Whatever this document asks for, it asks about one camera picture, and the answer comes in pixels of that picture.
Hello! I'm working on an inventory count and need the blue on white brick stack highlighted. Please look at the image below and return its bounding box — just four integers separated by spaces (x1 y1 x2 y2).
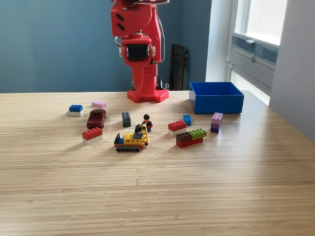
66 104 84 117

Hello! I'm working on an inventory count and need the red on white brick stack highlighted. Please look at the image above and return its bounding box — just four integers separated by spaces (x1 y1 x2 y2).
82 127 103 145
168 119 187 137

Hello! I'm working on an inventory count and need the black chair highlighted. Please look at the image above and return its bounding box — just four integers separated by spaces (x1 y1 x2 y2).
168 43 191 91

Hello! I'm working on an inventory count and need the pink and purple brick stack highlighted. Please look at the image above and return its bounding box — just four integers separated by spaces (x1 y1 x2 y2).
210 112 224 134

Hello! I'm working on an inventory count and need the dark red toy car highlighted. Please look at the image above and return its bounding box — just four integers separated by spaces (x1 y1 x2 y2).
86 109 107 130

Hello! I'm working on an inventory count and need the white window frame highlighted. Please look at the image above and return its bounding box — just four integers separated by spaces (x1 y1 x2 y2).
231 0 288 46

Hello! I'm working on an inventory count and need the toy figure with red shirt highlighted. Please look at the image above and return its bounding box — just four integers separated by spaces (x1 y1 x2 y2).
141 114 154 133

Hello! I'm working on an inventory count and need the grey window vent unit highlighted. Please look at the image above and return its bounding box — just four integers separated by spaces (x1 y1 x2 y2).
230 34 279 93

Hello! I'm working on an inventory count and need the dark grey brick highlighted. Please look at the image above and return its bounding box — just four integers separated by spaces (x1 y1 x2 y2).
121 111 132 128

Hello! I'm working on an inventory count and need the small yellow toy digger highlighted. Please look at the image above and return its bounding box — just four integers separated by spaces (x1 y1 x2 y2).
114 123 150 153

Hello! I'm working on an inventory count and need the blue plastic bin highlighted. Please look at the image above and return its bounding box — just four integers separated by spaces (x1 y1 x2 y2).
189 81 245 115

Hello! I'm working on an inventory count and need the brown green red brick stack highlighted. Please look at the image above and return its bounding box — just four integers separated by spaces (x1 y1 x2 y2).
176 128 208 149

